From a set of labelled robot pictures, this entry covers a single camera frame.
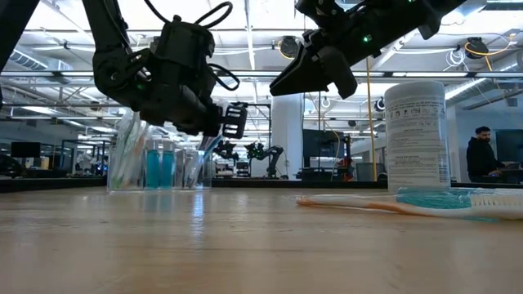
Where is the purple white toothbrush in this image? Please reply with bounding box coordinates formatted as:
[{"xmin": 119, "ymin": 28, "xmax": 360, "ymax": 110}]
[{"xmin": 183, "ymin": 150, "xmax": 202, "ymax": 187}]

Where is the dark wall monitor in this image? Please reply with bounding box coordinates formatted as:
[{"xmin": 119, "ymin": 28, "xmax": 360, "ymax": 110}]
[{"xmin": 494, "ymin": 129, "xmax": 523, "ymax": 164}]

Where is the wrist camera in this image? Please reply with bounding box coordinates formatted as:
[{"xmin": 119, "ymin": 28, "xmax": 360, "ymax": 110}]
[
  {"xmin": 221, "ymin": 101, "xmax": 249, "ymax": 140},
  {"xmin": 294, "ymin": 0, "xmax": 348, "ymax": 30}
]

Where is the white wipes canister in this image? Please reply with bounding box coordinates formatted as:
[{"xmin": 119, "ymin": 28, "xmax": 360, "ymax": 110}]
[{"xmin": 383, "ymin": 80, "xmax": 452, "ymax": 191}]

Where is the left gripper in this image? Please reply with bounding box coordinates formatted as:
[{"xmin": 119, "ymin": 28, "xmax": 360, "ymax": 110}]
[{"xmin": 136, "ymin": 71, "xmax": 224, "ymax": 138}]

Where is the clear acrylic holder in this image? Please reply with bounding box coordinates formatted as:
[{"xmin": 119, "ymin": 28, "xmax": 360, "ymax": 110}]
[{"xmin": 106, "ymin": 136, "xmax": 216, "ymax": 191}]

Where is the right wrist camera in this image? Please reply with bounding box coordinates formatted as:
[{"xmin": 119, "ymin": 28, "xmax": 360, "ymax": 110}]
[{"xmin": 294, "ymin": 0, "xmax": 348, "ymax": 30}]

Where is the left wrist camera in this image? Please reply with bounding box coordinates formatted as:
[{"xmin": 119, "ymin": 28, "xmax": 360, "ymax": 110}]
[{"xmin": 221, "ymin": 101, "xmax": 249, "ymax": 140}]

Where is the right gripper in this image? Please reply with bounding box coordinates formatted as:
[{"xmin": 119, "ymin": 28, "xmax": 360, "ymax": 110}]
[{"xmin": 269, "ymin": 7, "xmax": 418, "ymax": 100}]

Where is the large black monitor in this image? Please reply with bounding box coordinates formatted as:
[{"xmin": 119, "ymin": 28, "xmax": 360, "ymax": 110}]
[{"xmin": 302, "ymin": 129, "xmax": 347, "ymax": 171}]

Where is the black ceiling cable reel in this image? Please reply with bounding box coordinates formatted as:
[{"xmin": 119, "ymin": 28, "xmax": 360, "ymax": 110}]
[
  {"xmin": 464, "ymin": 36, "xmax": 490, "ymax": 60},
  {"xmin": 279, "ymin": 35, "xmax": 302, "ymax": 60}
]

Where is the white column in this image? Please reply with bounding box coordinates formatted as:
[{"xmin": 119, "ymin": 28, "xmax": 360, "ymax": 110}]
[{"xmin": 271, "ymin": 93, "xmax": 306, "ymax": 180}]

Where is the person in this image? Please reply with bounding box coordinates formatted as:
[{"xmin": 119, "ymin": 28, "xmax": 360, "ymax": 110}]
[{"xmin": 466, "ymin": 126, "xmax": 507, "ymax": 183}]

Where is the yellow hanging cable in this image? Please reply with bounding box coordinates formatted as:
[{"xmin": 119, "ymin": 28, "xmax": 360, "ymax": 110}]
[{"xmin": 364, "ymin": 56, "xmax": 379, "ymax": 183}]

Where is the small black monitor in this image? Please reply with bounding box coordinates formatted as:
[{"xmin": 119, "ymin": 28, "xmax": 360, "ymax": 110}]
[{"xmin": 10, "ymin": 141, "xmax": 42, "ymax": 159}]

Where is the blue toothbrush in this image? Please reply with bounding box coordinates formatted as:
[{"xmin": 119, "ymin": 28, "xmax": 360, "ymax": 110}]
[{"xmin": 195, "ymin": 135, "xmax": 224, "ymax": 164}]

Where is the teal toothbrush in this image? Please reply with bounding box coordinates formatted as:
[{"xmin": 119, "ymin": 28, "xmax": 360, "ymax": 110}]
[{"xmin": 395, "ymin": 186, "xmax": 523, "ymax": 222}]

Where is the black table frame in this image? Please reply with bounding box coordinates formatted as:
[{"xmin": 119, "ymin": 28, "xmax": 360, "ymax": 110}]
[{"xmin": 0, "ymin": 176, "xmax": 523, "ymax": 194}]

